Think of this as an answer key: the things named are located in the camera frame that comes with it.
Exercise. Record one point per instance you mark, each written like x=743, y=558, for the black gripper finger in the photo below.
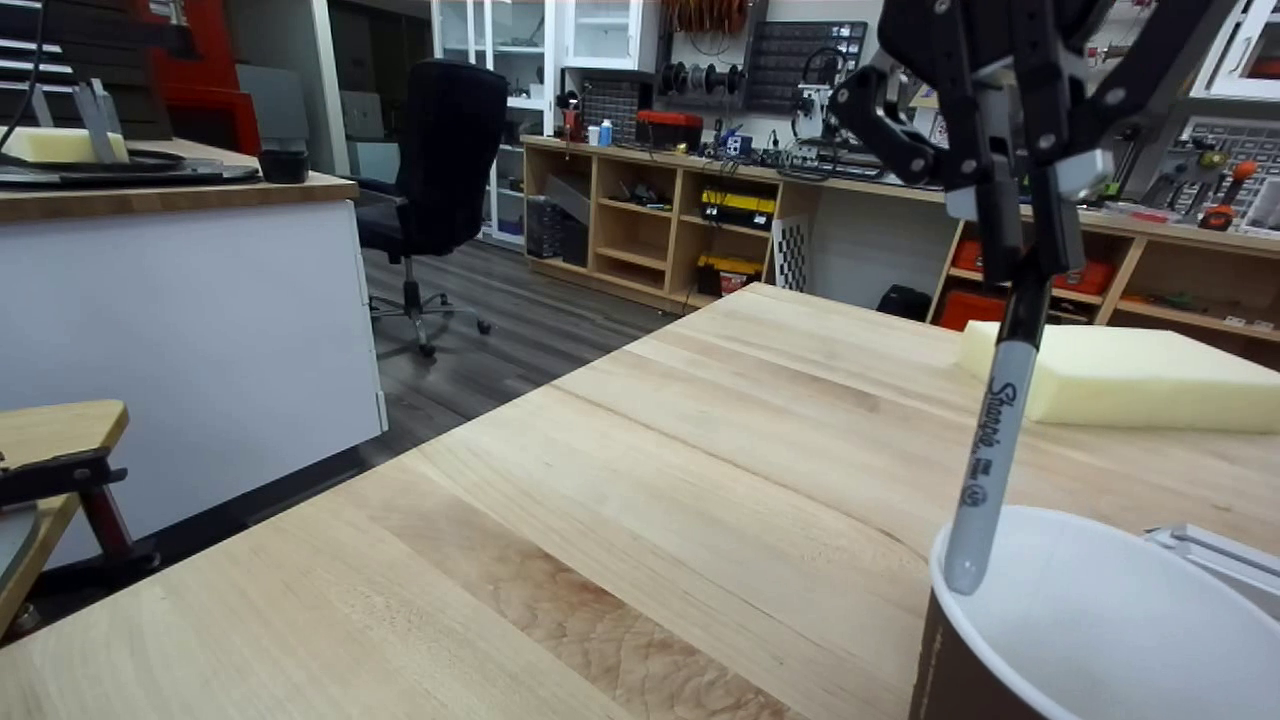
x=993, y=144
x=1065, y=81

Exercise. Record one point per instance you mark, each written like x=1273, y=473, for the black and grey marker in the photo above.
x=993, y=454

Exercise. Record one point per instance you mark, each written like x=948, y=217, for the brown paper coffee cup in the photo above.
x=1120, y=625

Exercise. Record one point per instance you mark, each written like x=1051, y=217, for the small black cup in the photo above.
x=287, y=163

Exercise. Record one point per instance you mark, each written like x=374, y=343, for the small red storage bin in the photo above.
x=975, y=311

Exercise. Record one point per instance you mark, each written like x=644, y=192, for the long red storage bin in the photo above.
x=1097, y=279

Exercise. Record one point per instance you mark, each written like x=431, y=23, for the small black bag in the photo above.
x=910, y=303

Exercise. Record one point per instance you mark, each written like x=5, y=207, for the white framed machine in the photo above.
x=1253, y=64

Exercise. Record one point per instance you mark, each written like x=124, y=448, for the black bench tool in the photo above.
x=809, y=96

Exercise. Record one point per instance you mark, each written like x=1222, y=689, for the black parts bin panel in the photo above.
x=803, y=60

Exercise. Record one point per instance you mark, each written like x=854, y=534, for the yellow and black tool case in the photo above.
x=743, y=211

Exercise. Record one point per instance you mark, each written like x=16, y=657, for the pale yellow foam block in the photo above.
x=1144, y=382

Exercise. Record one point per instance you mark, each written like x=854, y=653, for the red toolbox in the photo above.
x=668, y=129

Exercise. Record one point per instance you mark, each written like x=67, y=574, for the wooden workbench shelving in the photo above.
x=667, y=182

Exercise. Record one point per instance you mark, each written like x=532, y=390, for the white glass cabinet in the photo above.
x=595, y=34

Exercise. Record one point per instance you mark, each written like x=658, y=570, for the small dark object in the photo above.
x=1222, y=552

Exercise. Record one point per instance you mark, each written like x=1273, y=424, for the black office chair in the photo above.
x=446, y=144

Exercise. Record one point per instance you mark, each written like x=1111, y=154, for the red machine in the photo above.
x=202, y=93

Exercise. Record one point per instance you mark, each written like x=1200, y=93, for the white cabinet with wood top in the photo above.
x=202, y=333

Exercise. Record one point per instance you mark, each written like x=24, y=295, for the grey monitor stand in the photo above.
x=100, y=108

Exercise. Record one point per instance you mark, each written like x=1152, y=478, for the small yellow foam pad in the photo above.
x=67, y=144

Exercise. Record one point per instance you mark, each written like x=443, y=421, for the wooden side bench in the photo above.
x=61, y=430

